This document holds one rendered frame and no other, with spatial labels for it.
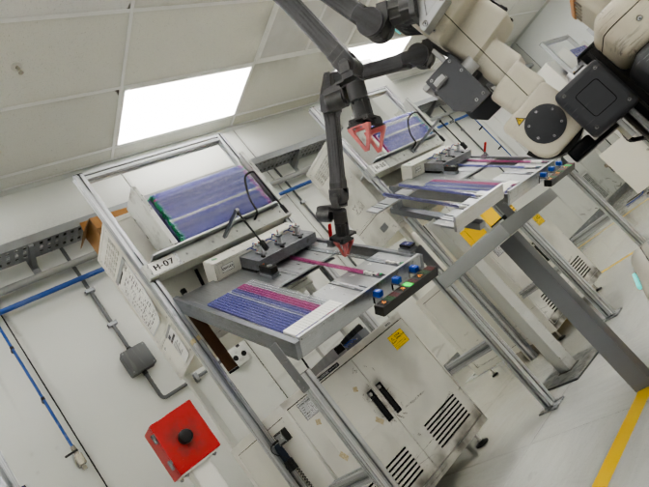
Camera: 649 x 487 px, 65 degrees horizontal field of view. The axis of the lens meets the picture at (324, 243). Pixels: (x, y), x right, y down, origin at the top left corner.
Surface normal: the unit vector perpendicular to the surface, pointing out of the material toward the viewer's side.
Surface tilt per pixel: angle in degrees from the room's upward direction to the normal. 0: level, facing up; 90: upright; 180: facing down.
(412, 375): 90
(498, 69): 90
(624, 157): 90
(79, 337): 90
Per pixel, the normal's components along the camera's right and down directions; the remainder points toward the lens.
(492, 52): -0.46, 0.13
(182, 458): 0.40, -0.55
